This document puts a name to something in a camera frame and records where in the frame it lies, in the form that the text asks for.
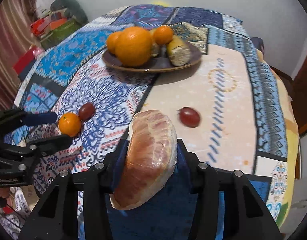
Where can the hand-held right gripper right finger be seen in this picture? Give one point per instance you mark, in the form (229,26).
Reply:
(187,170)

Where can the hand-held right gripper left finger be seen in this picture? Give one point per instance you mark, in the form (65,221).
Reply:
(116,175)

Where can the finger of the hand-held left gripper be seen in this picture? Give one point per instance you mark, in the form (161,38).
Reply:
(56,143)
(41,118)

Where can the small tangerine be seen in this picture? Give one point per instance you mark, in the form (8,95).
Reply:
(163,35)
(69,124)

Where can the pomelo wedge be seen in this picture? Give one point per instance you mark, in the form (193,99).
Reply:
(148,160)

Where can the large orange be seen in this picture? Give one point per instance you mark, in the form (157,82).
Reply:
(133,46)
(112,42)

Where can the dark purple plate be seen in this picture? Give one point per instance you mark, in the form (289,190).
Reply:
(153,66)

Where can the yellow corn cob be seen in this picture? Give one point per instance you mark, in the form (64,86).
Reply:
(155,50)
(178,52)

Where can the person's left hand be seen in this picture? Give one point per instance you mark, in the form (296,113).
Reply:
(3,193)

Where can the small dark red fruit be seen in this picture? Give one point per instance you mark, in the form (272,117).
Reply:
(189,116)
(86,110)

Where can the flat red box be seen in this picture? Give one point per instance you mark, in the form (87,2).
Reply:
(24,62)

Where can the pink plush toy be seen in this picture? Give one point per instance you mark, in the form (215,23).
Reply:
(38,52)

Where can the striped red curtain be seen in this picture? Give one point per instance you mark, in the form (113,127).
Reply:
(8,55)

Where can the blue patchwork blanket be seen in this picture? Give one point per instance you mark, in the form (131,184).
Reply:
(218,105)

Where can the pile of red boxes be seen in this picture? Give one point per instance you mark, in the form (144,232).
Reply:
(47,25)

